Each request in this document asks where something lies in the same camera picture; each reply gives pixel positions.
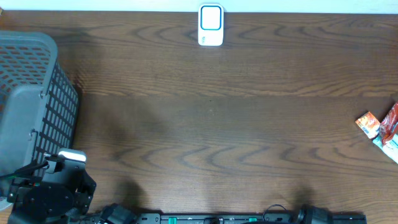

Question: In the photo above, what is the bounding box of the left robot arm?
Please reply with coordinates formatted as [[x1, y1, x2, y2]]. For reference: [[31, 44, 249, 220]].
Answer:
[[1, 156, 96, 223]]

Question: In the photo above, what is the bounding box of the red chocolate bar wrapper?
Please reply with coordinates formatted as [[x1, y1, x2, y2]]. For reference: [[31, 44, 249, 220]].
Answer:
[[379, 103, 397, 145]]

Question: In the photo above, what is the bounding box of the white barcode scanner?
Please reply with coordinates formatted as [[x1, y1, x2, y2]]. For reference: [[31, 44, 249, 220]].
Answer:
[[198, 3, 224, 47]]

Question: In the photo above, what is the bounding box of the black mounting rail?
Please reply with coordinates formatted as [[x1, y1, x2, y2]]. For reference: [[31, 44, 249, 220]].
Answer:
[[80, 203, 368, 224]]

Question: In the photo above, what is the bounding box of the small orange box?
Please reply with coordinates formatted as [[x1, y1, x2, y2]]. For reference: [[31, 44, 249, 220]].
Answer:
[[355, 111, 380, 139]]

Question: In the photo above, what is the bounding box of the grey plastic mesh basket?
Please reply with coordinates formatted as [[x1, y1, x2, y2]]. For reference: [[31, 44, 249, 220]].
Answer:
[[1, 30, 79, 175]]

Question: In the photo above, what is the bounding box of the teal wet wipes pack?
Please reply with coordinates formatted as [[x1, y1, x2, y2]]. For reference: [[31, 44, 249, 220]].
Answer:
[[373, 136, 397, 163]]

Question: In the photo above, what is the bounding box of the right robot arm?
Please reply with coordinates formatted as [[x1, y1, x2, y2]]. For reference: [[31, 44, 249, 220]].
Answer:
[[295, 205, 333, 224]]

